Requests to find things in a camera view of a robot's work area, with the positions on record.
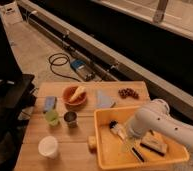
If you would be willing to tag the black and white dish brush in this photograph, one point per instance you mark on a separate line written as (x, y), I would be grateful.
(128, 144)

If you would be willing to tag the yellow plastic tray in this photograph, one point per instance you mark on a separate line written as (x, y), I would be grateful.
(113, 154)

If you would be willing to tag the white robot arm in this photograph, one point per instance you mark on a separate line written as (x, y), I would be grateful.
(154, 115)

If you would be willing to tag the blue and grey device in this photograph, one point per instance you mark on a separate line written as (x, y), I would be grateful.
(85, 72)

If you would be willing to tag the light blue cloth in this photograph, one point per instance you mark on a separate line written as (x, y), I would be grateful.
(103, 100)

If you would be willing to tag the yellow corn cob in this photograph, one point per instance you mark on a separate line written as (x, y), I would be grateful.
(77, 93)

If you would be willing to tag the orange bowl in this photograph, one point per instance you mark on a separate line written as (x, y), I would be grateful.
(68, 92)

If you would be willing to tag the bunch of dark grapes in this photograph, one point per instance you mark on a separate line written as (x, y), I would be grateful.
(128, 92)

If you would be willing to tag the small metal cup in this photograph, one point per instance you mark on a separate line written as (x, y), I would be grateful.
(71, 119)

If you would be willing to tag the blue sponge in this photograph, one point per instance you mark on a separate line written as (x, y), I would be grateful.
(50, 103)

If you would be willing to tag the green plastic cup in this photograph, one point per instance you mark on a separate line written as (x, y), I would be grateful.
(52, 117)

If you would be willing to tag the brown wooden block eraser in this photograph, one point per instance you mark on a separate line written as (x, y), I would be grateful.
(150, 141)

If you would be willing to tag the white paper sign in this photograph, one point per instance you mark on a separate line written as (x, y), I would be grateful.
(10, 13)

